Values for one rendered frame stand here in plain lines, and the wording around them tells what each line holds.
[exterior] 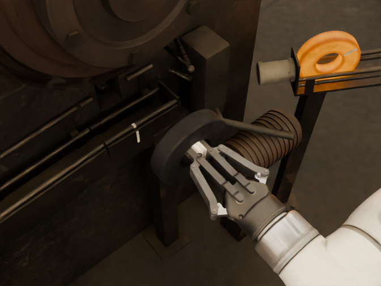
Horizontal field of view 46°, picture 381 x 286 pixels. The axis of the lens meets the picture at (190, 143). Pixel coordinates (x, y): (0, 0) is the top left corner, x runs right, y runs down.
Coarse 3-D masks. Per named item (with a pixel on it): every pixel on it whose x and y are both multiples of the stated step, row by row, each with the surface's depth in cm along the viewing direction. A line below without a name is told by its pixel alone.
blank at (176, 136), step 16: (208, 112) 76; (176, 128) 73; (192, 128) 73; (208, 128) 76; (224, 128) 80; (160, 144) 74; (176, 144) 72; (192, 144) 76; (208, 144) 81; (160, 160) 74; (176, 160) 76; (160, 176) 77; (176, 176) 80
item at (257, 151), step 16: (272, 112) 124; (288, 112) 123; (272, 128) 120; (288, 128) 121; (224, 144) 121; (240, 144) 116; (256, 144) 117; (272, 144) 119; (288, 144) 122; (256, 160) 116; (272, 160) 120; (224, 224) 159; (240, 240) 157
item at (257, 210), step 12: (252, 180) 74; (240, 192) 72; (264, 192) 72; (228, 204) 71; (240, 204) 71; (252, 204) 71; (264, 204) 68; (276, 204) 69; (228, 216) 71; (240, 216) 70; (252, 216) 68; (264, 216) 67; (276, 216) 68; (252, 228) 68; (252, 240) 70
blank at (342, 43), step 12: (324, 36) 105; (336, 36) 104; (348, 36) 105; (300, 48) 109; (312, 48) 106; (324, 48) 106; (336, 48) 106; (348, 48) 106; (300, 60) 108; (312, 60) 109; (336, 60) 113; (348, 60) 110; (300, 72) 112; (312, 72) 112; (324, 72) 113; (324, 84) 116
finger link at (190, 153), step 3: (189, 150) 77; (192, 150) 77; (186, 153) 77; (189, 153) 76; (192, 153) 76; (195, 153) 76; (189, 156) 77; (192, 156) 76; (195, 156) 76; (192, 159) 77; (195, 159) 76; (195, 162) 75; (198, 165) 75
